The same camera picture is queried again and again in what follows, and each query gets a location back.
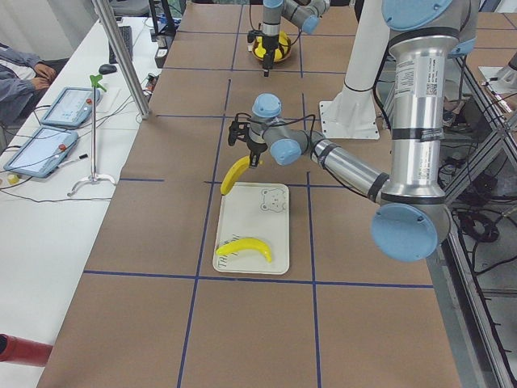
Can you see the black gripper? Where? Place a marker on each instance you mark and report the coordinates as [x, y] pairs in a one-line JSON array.
[[255, 147], [269, 45]]

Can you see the yellow banana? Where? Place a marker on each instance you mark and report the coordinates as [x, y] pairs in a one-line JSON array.
[[233, 174], [245, 244]]

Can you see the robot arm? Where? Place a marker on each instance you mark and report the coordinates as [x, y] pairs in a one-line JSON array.
[[305, 17], [420, 36]]

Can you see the wicker fruit basket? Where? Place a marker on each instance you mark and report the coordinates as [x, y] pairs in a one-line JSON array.
[[281, 53]]

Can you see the white bear tray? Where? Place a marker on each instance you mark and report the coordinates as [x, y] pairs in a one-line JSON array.
[[254, 210]]

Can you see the black power box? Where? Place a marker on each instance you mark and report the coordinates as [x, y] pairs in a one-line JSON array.
[[164, 43]]

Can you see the black computer mouse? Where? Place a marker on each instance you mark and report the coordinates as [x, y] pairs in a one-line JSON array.
[[106, 69]]

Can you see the metal stand green clip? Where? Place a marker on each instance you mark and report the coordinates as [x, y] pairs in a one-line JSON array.
[[94, 177]]

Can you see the teach pendant far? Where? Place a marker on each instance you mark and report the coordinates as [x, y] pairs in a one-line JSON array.
[[71, 108]]

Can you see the teach pendant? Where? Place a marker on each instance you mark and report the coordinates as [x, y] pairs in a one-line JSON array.
[[71, 108], [39, 156]]

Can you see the teach pendant near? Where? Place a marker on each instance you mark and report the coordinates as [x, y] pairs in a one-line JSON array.
[[39, 156]]

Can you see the seated person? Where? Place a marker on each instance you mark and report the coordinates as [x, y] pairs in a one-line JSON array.
[[24, 78]]

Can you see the red cylinder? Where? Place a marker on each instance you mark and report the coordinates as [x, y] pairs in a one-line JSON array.
[[21, 351]]

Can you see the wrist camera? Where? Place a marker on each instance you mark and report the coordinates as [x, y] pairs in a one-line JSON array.
[[252, 35], [238, 130]]

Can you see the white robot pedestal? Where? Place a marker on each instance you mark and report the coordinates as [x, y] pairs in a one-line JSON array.
[[351, 114]]

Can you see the aluminium frame post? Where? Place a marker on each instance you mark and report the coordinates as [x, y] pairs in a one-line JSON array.
[[115, 39]]

